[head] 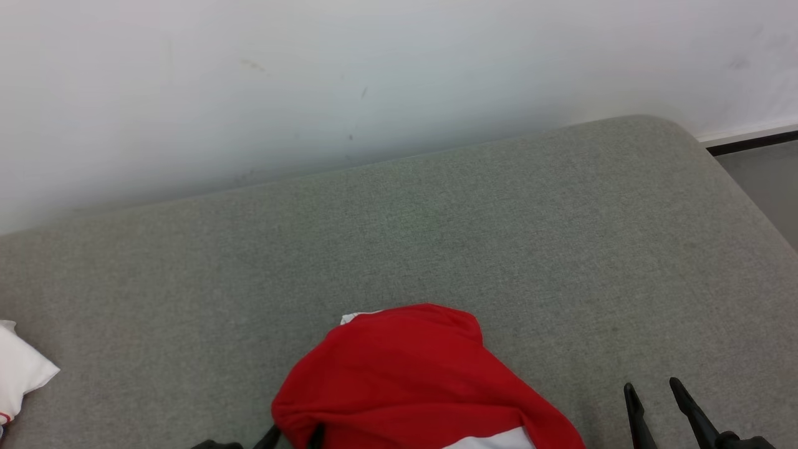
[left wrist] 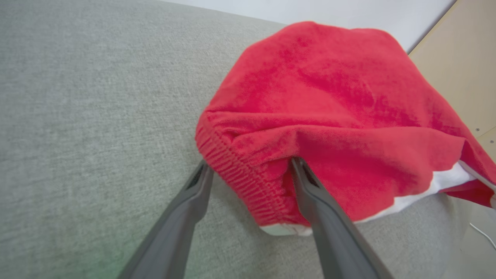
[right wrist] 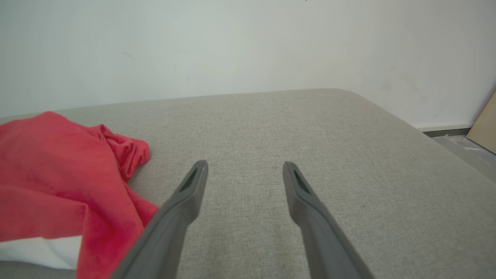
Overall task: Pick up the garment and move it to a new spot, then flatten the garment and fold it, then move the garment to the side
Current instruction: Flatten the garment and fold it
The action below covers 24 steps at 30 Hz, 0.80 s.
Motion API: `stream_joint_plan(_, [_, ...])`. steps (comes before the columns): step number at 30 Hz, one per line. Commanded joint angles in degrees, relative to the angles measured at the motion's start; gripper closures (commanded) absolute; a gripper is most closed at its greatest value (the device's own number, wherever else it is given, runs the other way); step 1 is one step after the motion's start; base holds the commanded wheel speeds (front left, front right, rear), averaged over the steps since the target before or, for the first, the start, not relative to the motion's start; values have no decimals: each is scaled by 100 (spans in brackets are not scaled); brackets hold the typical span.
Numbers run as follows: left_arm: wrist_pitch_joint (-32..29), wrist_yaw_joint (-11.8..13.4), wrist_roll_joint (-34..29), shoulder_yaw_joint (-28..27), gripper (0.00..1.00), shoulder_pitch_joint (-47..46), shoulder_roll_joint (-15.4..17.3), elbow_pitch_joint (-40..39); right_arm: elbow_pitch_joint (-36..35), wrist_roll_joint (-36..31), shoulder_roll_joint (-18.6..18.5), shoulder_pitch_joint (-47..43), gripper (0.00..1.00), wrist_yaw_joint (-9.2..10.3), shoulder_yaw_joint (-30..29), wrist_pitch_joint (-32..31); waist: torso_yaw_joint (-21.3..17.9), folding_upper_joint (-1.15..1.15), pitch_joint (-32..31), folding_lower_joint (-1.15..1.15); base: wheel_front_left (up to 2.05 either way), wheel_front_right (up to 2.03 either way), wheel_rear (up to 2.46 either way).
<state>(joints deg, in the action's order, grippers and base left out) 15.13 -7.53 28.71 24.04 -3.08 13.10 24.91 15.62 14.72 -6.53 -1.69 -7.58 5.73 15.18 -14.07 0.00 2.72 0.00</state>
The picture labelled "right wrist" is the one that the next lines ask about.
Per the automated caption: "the tan flat board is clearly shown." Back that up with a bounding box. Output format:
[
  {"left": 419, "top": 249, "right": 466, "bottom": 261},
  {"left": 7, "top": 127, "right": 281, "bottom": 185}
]
[{"left": 466, "top": 91, "right": 496, "bottom": 155}]

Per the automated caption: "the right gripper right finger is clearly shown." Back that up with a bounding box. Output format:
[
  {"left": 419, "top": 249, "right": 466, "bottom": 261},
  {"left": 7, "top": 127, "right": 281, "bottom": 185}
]
[{"left": 282, "top": 161, "right": 375, "bottom": 279}]

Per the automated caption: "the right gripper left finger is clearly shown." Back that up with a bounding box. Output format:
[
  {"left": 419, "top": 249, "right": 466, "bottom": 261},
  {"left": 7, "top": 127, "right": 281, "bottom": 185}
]
[{"left": 110, "top": 160, "right": 209, "bottom": 279}]

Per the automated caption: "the plain red garment white trim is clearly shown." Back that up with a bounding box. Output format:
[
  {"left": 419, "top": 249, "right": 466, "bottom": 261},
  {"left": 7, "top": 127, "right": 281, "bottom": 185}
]
[{"left": 0, "top": 111, "right": 159, "bottom": 279}]

